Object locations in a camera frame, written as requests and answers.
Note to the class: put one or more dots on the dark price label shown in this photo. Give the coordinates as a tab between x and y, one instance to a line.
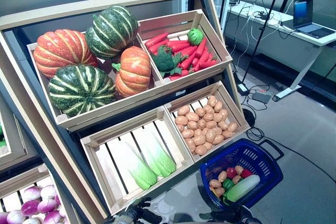
180	93

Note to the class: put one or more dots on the open grey laptop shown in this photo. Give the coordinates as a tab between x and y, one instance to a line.
303	11

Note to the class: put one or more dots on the red bell pepper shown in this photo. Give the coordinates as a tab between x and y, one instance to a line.
246	173
231	172

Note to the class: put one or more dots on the grey electronics box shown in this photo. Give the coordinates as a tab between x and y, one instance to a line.
261	96

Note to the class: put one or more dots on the red orange carrot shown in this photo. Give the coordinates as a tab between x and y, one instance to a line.
187	62
156	40
204	57
181	47
157	47
189	51
177	43
210	63
200	48
181	73

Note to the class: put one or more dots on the purple white onion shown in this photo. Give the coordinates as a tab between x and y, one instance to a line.
52	217
48	191
15	216
57	200
32	221
63	212
31	192
47	205
3	218
30	207

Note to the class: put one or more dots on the white desk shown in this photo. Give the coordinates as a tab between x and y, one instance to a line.
275	40

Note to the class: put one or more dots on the tan potato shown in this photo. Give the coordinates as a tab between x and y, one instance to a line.
192	125
192	116
239	169
199	140
236	179
223	113
183	110
210	136
190	144
227	134
217	130
219	191
200	150
181	120
201	123
218	139
212	100
218	106
208	117
232	127
187	133
218	117
200	112
204	130
180	128
207	145
208	108
223	125
222	175
215	183
211	124
198	132

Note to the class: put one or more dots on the dark green broccoli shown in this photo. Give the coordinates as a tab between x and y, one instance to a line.
164	60

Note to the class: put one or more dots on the blue plastic shopping basket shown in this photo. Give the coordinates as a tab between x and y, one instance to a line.
274	178

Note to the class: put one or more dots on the light wooden slatted crate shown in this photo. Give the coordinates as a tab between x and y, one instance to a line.
118	103
168	26
194	98
21	182
15	161
123	130

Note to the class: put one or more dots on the black power adapter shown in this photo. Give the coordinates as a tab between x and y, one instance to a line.
242	89

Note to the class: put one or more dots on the green bell pepper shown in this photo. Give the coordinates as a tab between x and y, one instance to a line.
228	184

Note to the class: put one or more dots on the large orange striped pumpkin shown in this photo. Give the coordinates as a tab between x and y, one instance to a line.
60	51

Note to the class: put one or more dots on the round green lettuce head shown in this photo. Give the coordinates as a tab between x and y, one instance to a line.
195	36

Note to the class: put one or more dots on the green white napa cabbage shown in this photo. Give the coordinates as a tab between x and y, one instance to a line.
241	188
143	176
164	165

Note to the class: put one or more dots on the yellow bell pepper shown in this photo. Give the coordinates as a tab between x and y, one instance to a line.
213	192

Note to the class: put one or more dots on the small orange striped pumpkin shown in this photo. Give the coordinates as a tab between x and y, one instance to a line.
134	72

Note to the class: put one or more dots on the round black stand base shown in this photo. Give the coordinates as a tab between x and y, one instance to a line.
248	116

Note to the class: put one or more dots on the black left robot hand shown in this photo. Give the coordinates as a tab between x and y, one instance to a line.
141	209

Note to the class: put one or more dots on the green striped pumpkin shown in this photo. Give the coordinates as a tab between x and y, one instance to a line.
113	32
81	90

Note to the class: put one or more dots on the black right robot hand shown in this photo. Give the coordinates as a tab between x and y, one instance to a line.
236	216

